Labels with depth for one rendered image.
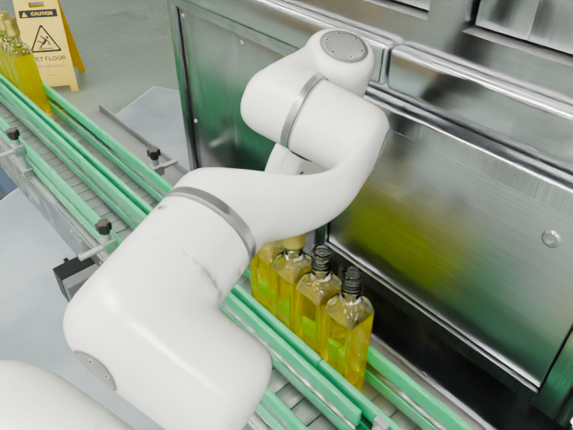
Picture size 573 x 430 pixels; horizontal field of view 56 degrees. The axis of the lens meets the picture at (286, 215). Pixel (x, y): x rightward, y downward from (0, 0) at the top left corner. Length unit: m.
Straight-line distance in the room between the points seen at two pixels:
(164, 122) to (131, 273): 1.55
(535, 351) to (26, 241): 1.18
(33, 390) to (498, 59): 0.55
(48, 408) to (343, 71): 0.38
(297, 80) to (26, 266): 1.04
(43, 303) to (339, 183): 0.98
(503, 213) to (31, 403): 0.54
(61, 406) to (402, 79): 0.53
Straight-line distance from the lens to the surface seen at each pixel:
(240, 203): 0.40
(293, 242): 0.78
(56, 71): 3.98
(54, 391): 0.42
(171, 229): 0.38
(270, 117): 0.50
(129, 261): 0.37
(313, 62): 0.54
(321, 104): 0.49
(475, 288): 0.79
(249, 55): 1.00
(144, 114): 1.95
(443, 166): 0.72
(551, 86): 0.64
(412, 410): 0.89
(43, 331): 1.27
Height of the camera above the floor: 1.66
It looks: 39 degrees down
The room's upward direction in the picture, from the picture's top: straight up
